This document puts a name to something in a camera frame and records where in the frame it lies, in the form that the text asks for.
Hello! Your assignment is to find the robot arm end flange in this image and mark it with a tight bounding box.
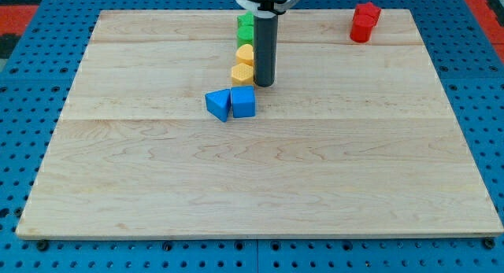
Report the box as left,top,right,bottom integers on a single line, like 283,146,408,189
235,0,300,18

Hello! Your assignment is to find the blue cube block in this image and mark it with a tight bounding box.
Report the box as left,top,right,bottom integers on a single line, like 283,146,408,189
231,86,256,118

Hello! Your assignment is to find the blue triangle block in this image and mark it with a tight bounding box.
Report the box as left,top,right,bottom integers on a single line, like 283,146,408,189
205,89,231,122

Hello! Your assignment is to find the yellow hexagon block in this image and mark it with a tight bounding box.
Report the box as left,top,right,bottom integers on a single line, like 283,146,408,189
231,63,254,86

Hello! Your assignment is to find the yellow heart block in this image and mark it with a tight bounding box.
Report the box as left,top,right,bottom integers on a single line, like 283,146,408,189
235,44,254,66

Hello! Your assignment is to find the green cylinder block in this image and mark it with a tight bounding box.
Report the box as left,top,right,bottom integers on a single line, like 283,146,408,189
236,25,254,48

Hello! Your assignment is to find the wooden board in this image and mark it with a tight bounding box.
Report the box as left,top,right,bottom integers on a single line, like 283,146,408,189
16,9,503,240

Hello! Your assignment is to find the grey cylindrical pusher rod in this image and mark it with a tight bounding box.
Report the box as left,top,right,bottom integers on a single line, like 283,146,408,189
254,16,278,87

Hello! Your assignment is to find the green star block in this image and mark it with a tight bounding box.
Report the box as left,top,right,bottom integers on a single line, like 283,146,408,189
236,12,254,28

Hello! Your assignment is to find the red cylinder block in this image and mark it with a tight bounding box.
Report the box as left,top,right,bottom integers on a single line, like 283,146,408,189
350,14,376,43

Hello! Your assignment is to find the red star block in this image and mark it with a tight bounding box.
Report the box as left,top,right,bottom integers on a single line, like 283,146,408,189
353,2,382,26

